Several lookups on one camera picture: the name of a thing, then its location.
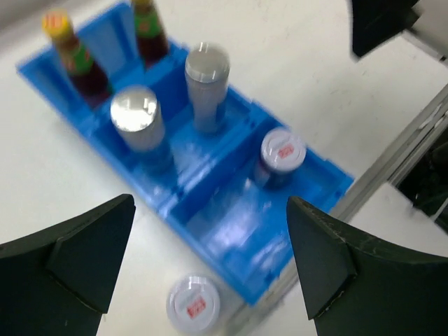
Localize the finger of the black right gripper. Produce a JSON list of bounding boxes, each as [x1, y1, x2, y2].
[[350, 0, 419, 58]]

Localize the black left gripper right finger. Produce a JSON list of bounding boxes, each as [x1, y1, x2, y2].
[[286, 196, 447, 335]]

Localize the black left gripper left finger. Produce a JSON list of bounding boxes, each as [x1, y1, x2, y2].
[[1, 194, 136, 335]]

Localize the silver blue shaker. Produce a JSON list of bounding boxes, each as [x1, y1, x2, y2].
[[110, 85, 173, 173], [185, 42, 230, 134]]

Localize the sauce bottle yellow cap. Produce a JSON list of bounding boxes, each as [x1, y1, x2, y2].
[[42, 9, 113, 108], [131, 0, 169, 68]]

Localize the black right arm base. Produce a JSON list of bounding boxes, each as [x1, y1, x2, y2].
[[398, 130, 447, 233]]

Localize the blue near storage bin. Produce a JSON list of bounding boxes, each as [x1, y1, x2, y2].
[[161, 117, 353, 305]]

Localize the blue storage bin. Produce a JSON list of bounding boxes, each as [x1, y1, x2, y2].
[[161, 117, 353, 305], [15, 0, 190, 116], [78, 44, 279, 217]]

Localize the blue middle storage bin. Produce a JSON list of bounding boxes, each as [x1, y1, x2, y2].
[[78, 44, 279, 217]]

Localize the blue far storage bin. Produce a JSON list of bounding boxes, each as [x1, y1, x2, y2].
[[15, 0, 190, 116]]

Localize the aluminium frame rail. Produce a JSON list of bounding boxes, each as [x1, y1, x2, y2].
[[330, 87, 447, 222]]

